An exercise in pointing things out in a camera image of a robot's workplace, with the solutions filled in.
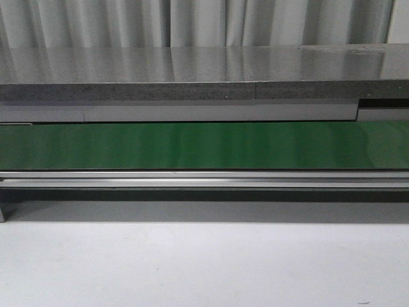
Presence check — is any green conveyor belt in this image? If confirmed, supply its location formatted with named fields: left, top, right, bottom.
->
left=1, top=121, right=408, bottom=170

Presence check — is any dark granite counter slab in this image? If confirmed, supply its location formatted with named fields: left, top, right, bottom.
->
left=1, top=44, right=408, bottom=102

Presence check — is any grey cabinet panel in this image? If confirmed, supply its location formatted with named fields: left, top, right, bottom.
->
left=1, top=98, right=408, bottom=123

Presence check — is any grey curtain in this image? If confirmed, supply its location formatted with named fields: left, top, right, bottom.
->
left=1, top=1, right=408, bottom=48

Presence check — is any aluminium conveyor frame rail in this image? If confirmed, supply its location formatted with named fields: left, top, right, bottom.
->
left=1, top=170, right=408, bottom=224

